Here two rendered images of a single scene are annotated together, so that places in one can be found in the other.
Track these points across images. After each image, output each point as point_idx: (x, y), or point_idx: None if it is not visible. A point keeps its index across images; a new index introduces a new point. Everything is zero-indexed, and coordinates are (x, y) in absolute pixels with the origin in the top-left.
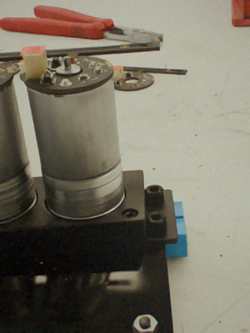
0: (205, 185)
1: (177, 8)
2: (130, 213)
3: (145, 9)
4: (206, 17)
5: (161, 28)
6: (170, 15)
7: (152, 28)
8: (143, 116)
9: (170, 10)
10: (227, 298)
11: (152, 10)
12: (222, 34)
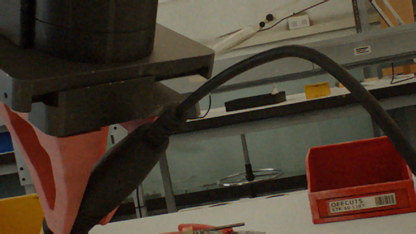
0: None
1: (277, 217)
2: None
3: (255, 220)
4: (296, 221)
5: (265, 230)
6: (273, 221)
7: (259, 231)
8: None
9: (272, 218)
10: None
11: (260, 220)
12: (306, 229)
